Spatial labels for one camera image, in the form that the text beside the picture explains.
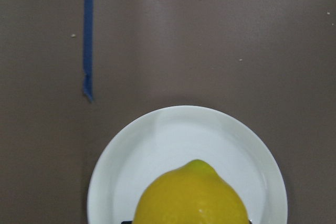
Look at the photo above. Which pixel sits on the white round plate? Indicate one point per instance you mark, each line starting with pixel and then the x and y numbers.
pixel 168 138

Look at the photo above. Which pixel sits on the yellow lemon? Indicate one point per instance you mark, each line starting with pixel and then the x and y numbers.
pixel 193 193

